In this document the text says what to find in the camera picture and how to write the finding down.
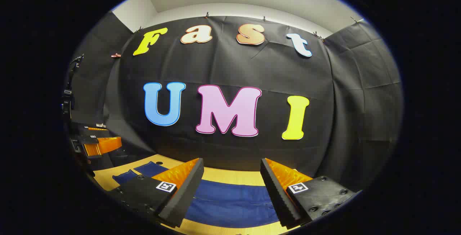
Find black backdrop cloth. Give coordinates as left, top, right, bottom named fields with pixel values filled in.
left=67, top=12, right=404, bottom=192

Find blue jeans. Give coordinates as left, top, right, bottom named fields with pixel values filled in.
left=112, top=161, right=285, bottom=228

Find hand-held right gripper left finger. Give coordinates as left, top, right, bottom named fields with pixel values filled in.
left=108, top=158, right=205, bottom=228

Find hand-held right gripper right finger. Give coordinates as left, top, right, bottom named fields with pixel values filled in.
left=260, top=158, right=361, bottom=229

